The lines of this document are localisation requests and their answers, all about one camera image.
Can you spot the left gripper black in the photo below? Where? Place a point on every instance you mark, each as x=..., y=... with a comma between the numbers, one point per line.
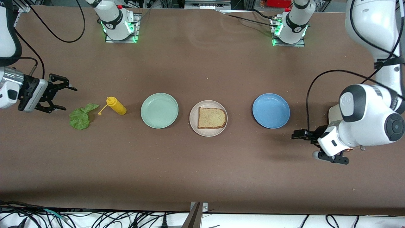
x=317, y=133

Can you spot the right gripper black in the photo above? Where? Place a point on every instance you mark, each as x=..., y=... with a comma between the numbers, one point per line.
x=30, y=88

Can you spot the green lettuce leaf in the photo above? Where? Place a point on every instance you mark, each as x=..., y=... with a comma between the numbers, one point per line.
x=79, y=118

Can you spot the yellow squeeze bottle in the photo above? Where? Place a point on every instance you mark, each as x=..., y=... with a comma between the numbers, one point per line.
x=117, y=106

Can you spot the brown bread slice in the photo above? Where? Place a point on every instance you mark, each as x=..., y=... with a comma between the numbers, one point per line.
x=212, y=117

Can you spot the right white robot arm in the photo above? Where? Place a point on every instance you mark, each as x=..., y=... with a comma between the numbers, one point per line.
x=112, y=22

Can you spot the blue round plate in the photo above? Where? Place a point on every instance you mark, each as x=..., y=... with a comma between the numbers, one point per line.
x=271, y=110

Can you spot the mint green round plate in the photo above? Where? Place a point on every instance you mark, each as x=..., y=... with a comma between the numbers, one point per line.
x=159, y=110

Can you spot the beige round plate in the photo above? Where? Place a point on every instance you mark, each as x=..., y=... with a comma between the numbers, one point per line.
x=193, y=118

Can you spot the white two-slot toaster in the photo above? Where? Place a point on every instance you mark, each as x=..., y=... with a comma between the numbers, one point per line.
x=333, y=114

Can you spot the red box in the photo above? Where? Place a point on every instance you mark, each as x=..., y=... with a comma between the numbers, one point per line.
x=278, y=3

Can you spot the grey metal bar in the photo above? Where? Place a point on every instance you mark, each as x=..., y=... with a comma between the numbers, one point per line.
x=193, y=220

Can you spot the black power plug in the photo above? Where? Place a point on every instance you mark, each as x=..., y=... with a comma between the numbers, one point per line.
x=164, y=223

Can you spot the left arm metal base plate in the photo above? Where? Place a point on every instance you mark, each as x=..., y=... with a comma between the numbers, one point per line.
x=289, y=45

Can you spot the aluminium frame bar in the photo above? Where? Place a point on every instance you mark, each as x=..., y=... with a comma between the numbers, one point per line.
x=27, y=6

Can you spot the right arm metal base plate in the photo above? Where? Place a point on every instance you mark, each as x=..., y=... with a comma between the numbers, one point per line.
x=137, y=28

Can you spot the metal table bracket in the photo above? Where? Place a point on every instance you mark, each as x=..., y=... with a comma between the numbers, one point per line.
x=205, y=207

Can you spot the grey metal frame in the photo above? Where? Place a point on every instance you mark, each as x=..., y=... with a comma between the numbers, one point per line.
x=205, y=4

